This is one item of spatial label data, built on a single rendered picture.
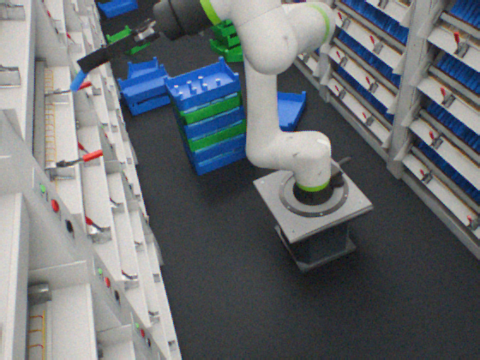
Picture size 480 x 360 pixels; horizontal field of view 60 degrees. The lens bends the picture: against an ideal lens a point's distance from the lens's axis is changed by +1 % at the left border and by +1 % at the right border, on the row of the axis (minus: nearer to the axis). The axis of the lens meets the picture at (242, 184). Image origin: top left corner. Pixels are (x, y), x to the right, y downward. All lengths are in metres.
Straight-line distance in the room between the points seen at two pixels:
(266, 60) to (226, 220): 1.16
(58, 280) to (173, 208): 1.40
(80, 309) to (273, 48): 0.55
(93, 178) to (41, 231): 0.55
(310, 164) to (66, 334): 0.95
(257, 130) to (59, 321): 0.93
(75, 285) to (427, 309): 1.29
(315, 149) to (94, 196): 0.69
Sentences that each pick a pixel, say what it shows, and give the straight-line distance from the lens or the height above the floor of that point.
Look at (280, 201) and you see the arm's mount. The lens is 1.52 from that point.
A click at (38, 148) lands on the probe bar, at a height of 0.98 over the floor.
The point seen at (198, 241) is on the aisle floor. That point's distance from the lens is 1.84.
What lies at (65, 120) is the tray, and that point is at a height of 0.94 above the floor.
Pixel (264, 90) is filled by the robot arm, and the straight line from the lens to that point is 1.33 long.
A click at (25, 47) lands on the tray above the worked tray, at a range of 0.85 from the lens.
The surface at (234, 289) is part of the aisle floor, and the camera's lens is 1.68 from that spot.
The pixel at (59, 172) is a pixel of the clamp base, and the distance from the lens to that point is 0.82.
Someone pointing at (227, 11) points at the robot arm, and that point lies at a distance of 0.85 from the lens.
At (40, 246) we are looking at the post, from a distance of 0.59.
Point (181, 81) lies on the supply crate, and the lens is 2.03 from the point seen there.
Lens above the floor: 1.44
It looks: 45 degrees down
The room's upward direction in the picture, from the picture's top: 10 degrees counter-clockwise
